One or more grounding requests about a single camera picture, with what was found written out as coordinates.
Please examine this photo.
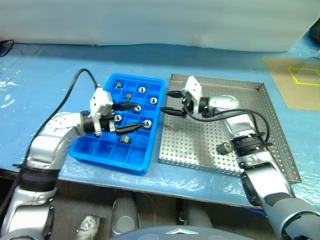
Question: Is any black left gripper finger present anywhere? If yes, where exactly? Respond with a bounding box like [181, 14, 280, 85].
[115, 121, 146, 134]
[111, 101, 140, 111]

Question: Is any grey-blue robot torso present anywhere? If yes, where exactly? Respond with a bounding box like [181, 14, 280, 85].
[107, 224, 226, 240]

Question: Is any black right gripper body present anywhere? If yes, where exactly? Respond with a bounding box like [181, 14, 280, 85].
[181, 94, 195, 119]

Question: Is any thin black cable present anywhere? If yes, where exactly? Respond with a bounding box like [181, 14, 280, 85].
[0, 39, 15, 59]

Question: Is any white crumpled wrap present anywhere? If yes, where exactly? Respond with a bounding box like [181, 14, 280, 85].
[77, 214, 101, 238]

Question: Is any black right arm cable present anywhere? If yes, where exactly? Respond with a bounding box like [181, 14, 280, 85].
[184, 108, 274, 148]

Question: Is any brown cardboard sheet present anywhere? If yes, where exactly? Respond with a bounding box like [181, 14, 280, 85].
[261, 56, 320, 112]

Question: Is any blue compartment tray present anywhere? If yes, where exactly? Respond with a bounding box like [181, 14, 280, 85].
[68, 72, 167, 177]

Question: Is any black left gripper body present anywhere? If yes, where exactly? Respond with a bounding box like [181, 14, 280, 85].
[100, 106, 119, 134]

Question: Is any perforated metal tray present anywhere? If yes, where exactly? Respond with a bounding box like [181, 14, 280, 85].
[158, 72, 303, 185]

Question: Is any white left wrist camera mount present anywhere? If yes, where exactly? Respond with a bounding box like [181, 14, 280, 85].
[88, 88, 114, 137]

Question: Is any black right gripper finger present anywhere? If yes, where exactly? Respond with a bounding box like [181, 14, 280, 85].
[165, 90, 185, 99]
[161, 106, 187, 118]

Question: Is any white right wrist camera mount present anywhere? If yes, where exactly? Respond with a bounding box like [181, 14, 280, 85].
[180, 75, 203, 115]

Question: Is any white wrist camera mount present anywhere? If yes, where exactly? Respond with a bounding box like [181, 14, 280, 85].
[88, 88, 114, 137]
[180, 75, 203, 115]

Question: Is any grey rounded cylinder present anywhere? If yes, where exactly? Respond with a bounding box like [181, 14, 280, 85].
[111, 197, 140, 237]
[178, 207, 213, 228]

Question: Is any large white backdrop sheet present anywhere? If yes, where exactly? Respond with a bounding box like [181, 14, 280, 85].
[0, 0, 320, 53]

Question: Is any black bag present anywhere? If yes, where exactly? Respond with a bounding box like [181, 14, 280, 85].
[308, 21, 320, 44]

